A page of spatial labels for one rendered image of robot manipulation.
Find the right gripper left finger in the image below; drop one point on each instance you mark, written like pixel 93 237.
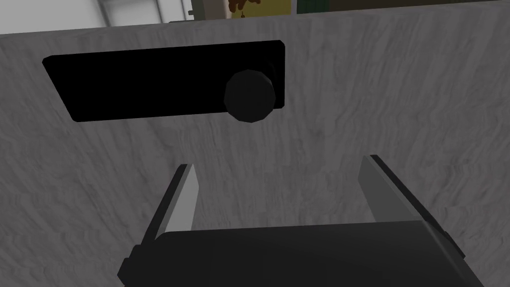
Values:
pixel 181 203

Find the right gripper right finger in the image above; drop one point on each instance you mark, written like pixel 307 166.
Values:
pixel 392 195

